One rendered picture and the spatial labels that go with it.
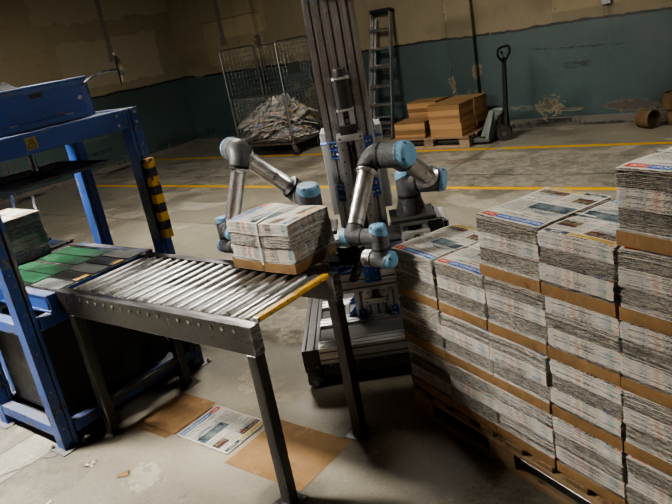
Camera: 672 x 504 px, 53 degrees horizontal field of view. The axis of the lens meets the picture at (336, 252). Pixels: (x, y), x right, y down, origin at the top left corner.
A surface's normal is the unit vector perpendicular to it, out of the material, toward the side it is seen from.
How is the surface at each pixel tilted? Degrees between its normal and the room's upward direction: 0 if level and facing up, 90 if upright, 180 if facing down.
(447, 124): 89
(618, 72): 90
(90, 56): 90
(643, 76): 90
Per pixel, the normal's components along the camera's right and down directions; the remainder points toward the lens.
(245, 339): -0.59, 0.36
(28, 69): 0.79, 0.07
